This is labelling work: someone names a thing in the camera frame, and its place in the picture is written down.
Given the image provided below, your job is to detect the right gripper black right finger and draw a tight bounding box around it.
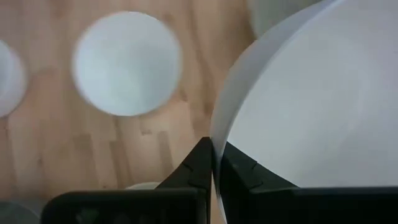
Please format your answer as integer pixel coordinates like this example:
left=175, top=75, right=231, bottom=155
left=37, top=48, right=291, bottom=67
left=219, top=140, right=398, bottom=224

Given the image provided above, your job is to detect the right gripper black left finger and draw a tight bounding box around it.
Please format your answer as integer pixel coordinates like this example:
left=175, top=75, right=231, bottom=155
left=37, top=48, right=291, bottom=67
left=40, top=136, right=214, bottom=224

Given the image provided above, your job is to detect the stack of white bowls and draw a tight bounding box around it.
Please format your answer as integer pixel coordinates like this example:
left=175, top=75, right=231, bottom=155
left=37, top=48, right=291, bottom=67
left=210, top=0, right=398, bottom=223

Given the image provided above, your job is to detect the white bowl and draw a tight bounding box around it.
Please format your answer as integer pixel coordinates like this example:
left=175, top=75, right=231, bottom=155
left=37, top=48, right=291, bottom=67
left=71, top=11, right=183, bottom=118
left=0, top=39, right=27, bottom=119

